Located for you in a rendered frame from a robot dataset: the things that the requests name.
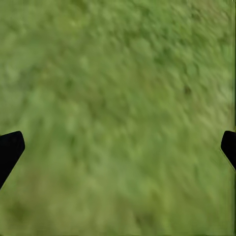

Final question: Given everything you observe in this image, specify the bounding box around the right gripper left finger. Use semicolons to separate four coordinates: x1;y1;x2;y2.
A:
0;131;25;189

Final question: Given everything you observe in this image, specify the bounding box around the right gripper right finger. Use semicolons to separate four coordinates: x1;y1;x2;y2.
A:
221;131;236;169

